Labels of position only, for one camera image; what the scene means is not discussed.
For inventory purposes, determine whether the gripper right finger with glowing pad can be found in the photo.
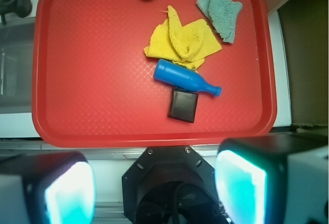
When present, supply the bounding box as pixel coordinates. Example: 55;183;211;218
214;133;328;223

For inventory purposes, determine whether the black square block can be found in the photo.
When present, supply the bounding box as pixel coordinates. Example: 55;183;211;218
168;88;198;123

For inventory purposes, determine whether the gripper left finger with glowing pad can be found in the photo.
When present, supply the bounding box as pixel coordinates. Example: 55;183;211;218
1;152;96;223

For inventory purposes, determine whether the red plastic tray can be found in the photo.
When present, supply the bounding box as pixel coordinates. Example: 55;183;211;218
32;0;277;147

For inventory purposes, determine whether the yellow cloth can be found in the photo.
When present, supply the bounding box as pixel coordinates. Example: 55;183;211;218
143;6;222;71

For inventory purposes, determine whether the blue plastic bottle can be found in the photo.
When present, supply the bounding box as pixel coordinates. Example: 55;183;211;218
154;59;222;97

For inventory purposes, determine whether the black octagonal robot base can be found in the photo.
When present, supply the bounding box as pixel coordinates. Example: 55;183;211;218
122;146;228;223

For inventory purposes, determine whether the black clamp knob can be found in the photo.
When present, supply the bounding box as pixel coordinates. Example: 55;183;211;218
1;0;32;26

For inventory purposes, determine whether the brown cardboard box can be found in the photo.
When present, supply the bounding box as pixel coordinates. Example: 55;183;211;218
278;0;328;129

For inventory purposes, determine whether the blue-grey cloth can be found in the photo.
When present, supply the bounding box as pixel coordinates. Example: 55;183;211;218
196;0;243;44

